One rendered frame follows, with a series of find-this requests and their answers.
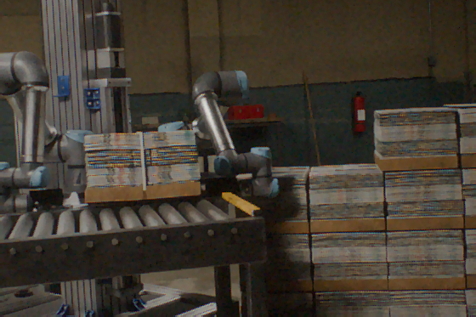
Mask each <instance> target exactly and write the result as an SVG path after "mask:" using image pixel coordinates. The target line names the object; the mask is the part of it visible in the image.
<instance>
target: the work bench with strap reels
mask: <svg viewBox="0 0 476 317"><path fill-rule="evenodd" d="M228 112H229V119H224V123H225V124H226V127H227V128H235V127H259V126H263V128H264V142H265V147H268V148H269V126H271V125H276V132H277V146H278V162H279V167H283V152H282V137H281V121H284V119H283V118H282V117H277V118H268V117H264V108H263V107H262V105H251V104H250V105H243V106H232V107H229V109H228ZM163 124H166V123H156V124H150V125H142V124H135V125H133V128H134V129H135V134H136V133H140V132H141V133H142V134H144V133H153V132H158V128H159V127H160V126H161V125H163ZM215 157H216V156H208V157H207V159H208V169H204V165H203V157H202V156H198V161H199V163H198V164H199V166H198V167H199V168H198V169H200V171H199V173H208V177H206V178H227V177H228V176H224V177H223V176H218V175H217V174H216V173H215V172H214V166H213V161H214V159H215Z"/></svg>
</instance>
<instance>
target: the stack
mask: <svg viewBox="0 0 476 317"><path fill-rule="evenodd" d="M310 171H311V172H310ZM272 176H273V178H277V179H278V182H279V194H278V195H277V196H276V197H273V198H269V199H260V200H250V201H247V202H249V203H251V204H252V205H254V206H257V207H258V208H260V209H262V218H265V223H304V222H309V217H310V216H311V222H321V221H341V220H364V219H384V216H385V217H386V219H402V218H446V217H462V215H463V216H464V217H473V216H476V167H472V168H466V167H459V166H458V167H453V168H446V169H426V170H408V171H389V172H386V171H381V170H380V168H379V167H378V166H377V164H352V165H337V166H324V167H311V170H310V168H309V167H272ZM387 227H388V226H387ZM465 227H466V226H465ZM465 227H463V228H452V229H408V230H387V228H386V226H385V230H366V231H343V232H321V233H311V229H309V232H308V233H277V234H266V243H267V258H268V261H265V266H266V280H267V281H272V280H312V275H313V269H314V280H378V279H414V278H452V277H464V275H466V276H467V279H468V276H476V228H465ZM267 294H268V317H476V287H466V286H465V288H460V289H419V290H389V289H387V290H373V291H322V292H314V286H313V289H312V291H294V292H267Z"/></svg>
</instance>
